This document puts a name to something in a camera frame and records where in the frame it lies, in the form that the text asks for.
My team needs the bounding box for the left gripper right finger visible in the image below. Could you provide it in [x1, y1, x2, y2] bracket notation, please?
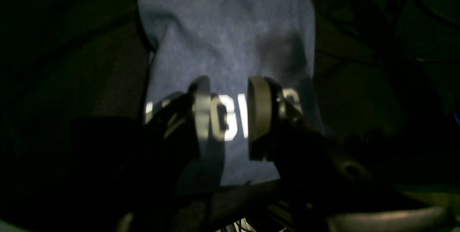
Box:
[247, 76, 286, 161]

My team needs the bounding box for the black table cloth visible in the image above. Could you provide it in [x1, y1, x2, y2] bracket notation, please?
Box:
[1, 0, 459, 232]

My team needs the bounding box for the light blue t-shirt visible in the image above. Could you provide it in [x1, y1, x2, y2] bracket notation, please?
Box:
[137, 0, 326, 195]

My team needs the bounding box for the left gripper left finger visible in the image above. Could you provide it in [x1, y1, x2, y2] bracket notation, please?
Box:
[187, 75, 211, 159]

